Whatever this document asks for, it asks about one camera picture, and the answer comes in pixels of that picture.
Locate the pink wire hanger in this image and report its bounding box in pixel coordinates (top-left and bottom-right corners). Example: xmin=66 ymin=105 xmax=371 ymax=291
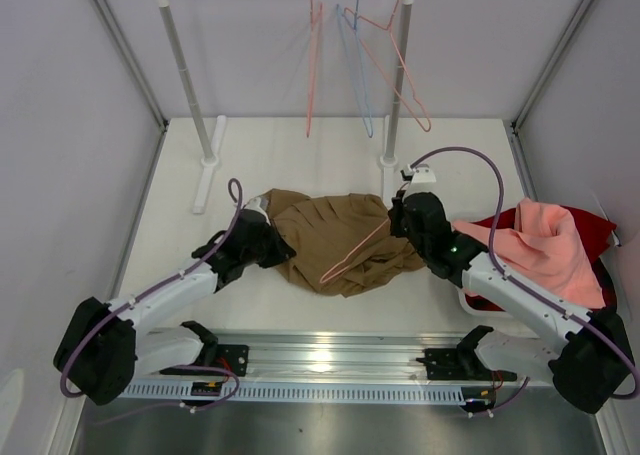
xmin=319 ymin=220 xmax=389 ymax=285
xmin=338 ymin=0 xmax=432 ymax=133
xmin=305 ymin=0 xmax=323 ymax=138

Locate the tan brown skirt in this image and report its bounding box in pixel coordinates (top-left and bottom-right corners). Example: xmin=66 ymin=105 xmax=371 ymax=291
xmin=266 ymin=189 xmax=425 ymax=298

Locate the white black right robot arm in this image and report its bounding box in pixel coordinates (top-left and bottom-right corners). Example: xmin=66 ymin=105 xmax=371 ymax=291
xmin=389 ymin=189 xmax=639 ymax=414

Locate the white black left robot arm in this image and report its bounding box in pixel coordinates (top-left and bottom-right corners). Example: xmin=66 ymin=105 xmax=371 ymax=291
xmin=53 ymin=208 xmax=296 ymax=405

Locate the silver white clothes rack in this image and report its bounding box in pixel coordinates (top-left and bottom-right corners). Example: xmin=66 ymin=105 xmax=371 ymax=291
xmin=145 ymin=0 xmax=420 ymax=216

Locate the pink garment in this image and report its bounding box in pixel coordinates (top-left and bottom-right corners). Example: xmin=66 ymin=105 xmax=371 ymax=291
xmin=452 ymin=197 xmax=605 ymax=312

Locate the white laundry basket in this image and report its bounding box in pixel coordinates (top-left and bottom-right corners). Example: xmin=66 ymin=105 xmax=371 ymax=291
xmin=457 ymin=194 xmax=622 ymax=323

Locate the red garment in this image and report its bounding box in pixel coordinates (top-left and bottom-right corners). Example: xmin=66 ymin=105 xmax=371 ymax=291
xmin=469 ymin=205 xmax=618 ymax=316

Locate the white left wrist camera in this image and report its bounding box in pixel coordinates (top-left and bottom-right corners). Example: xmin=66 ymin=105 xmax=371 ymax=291
xmin=244 ymin=194 xmax=270 ymax=217

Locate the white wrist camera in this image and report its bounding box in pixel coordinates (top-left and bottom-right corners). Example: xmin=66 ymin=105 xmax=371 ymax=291
xmin=400 ymin=164 xmax=436 ymax=187
xmin=244 ymin=194 xmax=270 ymax=217

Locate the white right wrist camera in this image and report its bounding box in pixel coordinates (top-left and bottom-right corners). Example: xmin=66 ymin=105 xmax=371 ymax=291
xmin=400 ymin=164 xmax=436 ymax=187

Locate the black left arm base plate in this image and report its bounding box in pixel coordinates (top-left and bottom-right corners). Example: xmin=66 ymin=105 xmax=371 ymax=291
xmin=160 ymin=344 xmax=250 ymax=377

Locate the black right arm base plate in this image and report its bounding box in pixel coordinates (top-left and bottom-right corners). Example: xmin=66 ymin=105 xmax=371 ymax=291
xmin=415 ymin=348 xmax=518 ymax=382

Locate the aluminium mounting rail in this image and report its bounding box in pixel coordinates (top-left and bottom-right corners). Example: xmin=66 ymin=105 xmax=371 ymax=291
xmin=134 ymin=330 xmax=613 ymax=387

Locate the grey slotted cable duct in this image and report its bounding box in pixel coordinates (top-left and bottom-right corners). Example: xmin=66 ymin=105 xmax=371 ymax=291
xmin=119 ymin=381 xmax=463 ymax=404

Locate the blue wire hanger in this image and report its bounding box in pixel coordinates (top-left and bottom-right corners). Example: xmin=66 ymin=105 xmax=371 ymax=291
xmin=335 ymin=0 xmax=374 ymax=139

